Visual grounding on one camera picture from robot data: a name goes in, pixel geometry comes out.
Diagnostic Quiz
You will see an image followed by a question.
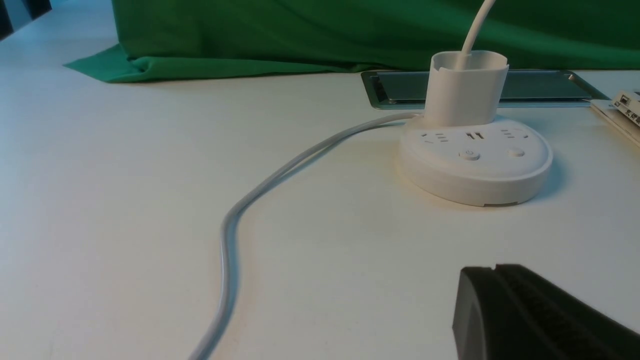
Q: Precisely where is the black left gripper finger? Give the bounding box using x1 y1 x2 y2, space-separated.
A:
452 264 640 360

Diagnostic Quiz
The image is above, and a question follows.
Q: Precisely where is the white lamp power cable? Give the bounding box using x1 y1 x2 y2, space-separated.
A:
189 112 421 360

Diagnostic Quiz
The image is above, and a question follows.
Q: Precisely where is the white top book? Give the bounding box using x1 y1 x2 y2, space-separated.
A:
590 89 640 147

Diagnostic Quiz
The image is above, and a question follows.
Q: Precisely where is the green backdrop cloth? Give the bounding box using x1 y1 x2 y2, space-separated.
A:
67 0 640 84

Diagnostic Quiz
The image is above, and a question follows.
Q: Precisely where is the white desk lamp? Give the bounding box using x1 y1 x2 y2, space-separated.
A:
398 0 554 207

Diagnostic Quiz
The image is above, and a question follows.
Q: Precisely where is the metal desk cable tray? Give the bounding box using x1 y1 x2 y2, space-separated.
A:
361 69 610 110

